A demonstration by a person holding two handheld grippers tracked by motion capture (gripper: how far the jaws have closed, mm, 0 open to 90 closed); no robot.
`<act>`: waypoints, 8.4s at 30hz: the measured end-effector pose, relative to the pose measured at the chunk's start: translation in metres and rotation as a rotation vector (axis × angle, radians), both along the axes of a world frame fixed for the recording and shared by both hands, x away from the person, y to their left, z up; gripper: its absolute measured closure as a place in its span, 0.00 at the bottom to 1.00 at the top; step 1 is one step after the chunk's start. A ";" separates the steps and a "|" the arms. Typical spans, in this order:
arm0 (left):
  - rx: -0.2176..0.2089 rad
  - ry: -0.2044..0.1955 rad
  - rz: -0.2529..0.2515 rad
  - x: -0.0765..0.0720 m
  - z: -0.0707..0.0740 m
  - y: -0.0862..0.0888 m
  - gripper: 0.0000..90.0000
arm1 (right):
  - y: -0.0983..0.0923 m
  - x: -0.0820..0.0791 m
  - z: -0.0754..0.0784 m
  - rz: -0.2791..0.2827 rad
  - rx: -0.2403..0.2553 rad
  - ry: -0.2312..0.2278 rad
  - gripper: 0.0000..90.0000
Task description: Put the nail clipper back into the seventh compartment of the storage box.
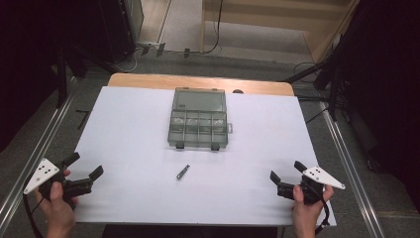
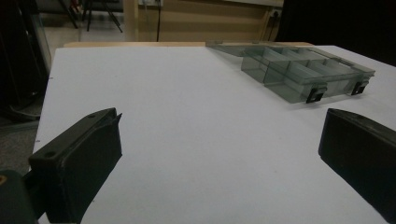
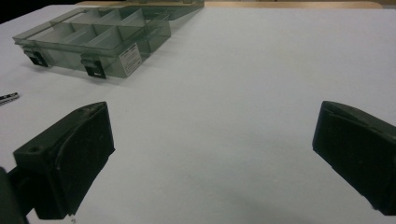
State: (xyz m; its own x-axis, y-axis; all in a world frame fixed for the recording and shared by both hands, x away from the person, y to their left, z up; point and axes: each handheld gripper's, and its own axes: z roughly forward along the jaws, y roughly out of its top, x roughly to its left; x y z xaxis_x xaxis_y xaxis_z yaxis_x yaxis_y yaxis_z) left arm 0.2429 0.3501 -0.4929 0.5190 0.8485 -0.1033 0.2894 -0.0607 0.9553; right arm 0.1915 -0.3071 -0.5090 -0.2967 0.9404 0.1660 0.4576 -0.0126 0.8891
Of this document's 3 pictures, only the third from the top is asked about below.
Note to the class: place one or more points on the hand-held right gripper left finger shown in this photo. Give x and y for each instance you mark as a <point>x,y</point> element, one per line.
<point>68,155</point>

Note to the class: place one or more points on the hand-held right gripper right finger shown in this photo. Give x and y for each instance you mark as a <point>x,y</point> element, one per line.
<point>358,149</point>

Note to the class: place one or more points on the small black white-printed object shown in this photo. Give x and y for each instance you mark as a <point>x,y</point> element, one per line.
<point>8,98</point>

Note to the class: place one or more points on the clear plastic compartment organizer box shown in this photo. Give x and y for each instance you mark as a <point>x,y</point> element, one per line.
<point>96,40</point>

